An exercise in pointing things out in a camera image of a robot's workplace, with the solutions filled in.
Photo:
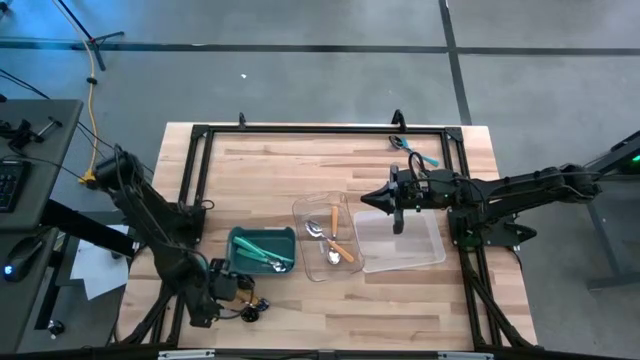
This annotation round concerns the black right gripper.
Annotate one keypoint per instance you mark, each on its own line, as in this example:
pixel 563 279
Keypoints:
pixel 430 190

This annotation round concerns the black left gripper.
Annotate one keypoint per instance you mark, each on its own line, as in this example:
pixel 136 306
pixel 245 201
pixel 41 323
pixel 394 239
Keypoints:
pixel 225 285

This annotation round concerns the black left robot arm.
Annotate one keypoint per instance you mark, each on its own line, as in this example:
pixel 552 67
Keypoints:
pixel 160 235

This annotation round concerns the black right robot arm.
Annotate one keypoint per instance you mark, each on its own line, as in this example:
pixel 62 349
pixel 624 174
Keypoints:
pixel 525 190

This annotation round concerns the teal plastic bin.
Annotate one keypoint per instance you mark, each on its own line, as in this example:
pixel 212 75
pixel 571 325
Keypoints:
pixel 240 267

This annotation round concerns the frosted white plastic tray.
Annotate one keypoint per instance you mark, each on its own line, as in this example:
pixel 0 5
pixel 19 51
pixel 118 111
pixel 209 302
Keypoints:
pixel 420 250

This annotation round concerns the clear plastic bin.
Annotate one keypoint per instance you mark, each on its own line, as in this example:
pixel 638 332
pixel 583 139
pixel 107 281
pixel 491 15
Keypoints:
pixel 315 262

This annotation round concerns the black table clamp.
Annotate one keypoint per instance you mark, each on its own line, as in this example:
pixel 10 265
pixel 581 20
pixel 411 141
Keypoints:
pixel 398 119
pixel 242 121

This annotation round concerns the black horizontal beam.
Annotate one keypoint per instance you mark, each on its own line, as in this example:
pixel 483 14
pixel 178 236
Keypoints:
pixel 325 356

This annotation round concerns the white paper sheet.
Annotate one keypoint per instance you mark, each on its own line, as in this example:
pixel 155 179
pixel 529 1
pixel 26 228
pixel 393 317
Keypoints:
pixel 95 270

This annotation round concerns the black desk support beam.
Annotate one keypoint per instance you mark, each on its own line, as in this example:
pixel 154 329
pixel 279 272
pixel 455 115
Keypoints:
pixel 85 227

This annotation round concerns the black round knob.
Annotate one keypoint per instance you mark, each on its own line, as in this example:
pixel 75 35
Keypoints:
pixel 55 327

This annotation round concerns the black computer mouse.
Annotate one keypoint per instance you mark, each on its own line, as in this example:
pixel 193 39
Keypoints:
pixel 25 255

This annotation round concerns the workbench with black legs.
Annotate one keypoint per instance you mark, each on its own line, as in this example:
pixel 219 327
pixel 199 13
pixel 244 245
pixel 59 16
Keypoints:
pixel 605 240

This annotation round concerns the dark desk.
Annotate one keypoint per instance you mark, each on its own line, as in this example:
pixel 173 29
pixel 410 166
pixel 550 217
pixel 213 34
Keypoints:
pixel 15 310

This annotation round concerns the grey desk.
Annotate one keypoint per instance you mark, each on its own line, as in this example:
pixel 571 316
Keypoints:
pixel 45 150

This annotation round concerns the black keyboard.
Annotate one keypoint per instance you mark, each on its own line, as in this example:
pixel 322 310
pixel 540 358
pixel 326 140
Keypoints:
pixel 10 185

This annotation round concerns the black clamp tool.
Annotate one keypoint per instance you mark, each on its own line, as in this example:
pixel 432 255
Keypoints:
pixel 20 135

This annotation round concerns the black tripod stand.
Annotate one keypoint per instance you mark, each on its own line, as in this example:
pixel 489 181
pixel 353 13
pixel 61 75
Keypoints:
pixel 97 50

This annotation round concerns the silver metal bracket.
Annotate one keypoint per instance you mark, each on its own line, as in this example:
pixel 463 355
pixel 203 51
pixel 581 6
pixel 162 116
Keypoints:
pixel 465 356
pixel 185 355

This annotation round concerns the black aluminium table frame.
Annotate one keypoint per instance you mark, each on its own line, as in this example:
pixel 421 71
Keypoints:
pixel 325 129

